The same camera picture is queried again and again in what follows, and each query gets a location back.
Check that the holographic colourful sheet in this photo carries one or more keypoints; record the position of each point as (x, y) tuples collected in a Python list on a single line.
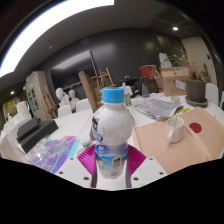
[(56, 151)]

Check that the white bottle with blue cap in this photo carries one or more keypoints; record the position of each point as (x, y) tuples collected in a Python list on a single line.
[(111, 130)]

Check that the grey conical flask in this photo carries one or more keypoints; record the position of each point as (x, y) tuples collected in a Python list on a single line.
[(145, 90)]

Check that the grey plant saucer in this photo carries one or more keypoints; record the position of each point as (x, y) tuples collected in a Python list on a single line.
[(196, 104)]

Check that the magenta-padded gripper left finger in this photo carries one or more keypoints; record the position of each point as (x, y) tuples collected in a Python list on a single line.
[(87, 160)]

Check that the white chair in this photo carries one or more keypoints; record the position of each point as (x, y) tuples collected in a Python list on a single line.
[(64, 111), (83, 105), (212, 93), (222, 100)]

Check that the white mug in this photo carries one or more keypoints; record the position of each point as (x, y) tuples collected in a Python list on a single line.
[(175, 131)]

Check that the newspaper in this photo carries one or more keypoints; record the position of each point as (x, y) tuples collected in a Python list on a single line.
[(156, 108)]

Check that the white plaster bust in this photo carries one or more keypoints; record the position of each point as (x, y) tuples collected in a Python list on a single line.
[(73, 99), (61, 96)]

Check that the black wall screen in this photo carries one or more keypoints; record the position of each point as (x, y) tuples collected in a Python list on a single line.
[(73, 71)]

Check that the yellow tag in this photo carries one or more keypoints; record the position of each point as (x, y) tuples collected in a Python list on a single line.
[(185, 109)]

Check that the red box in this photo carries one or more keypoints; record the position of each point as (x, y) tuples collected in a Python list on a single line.
[(147, 71)]

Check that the long ceiling light strip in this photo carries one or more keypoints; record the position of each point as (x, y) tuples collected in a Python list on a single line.
[(40, 30)]

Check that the white cabinet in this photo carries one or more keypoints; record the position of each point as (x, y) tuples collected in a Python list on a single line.
[(35, 95)]

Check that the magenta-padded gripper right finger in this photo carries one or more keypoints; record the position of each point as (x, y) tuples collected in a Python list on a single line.
[(135, 160)]

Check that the grey pot with dried plant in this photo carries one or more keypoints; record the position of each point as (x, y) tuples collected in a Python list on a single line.
[(195, 91)]

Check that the green spray bottle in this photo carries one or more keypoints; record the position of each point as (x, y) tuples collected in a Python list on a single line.
[(127, 98)]

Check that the tan wooden board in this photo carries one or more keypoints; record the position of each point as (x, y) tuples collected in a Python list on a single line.
[(156, 150)]

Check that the small glass cup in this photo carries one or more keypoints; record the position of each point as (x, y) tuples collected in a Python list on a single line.
[(175, 100)]

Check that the black foam block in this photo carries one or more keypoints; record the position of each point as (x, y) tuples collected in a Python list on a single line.
[(40, 135), (26, 128)]

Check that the white plaster figure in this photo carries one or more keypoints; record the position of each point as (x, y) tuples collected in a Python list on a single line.
[(165, 60)]

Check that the wooden easel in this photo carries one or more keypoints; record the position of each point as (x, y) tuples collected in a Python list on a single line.
[(50, 103), (107, 76)]

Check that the cardboard box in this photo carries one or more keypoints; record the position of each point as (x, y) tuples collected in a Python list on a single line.
[(171, 81)]

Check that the wooden stick in mug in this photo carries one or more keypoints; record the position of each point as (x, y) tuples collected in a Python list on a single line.
[(175, 120)]

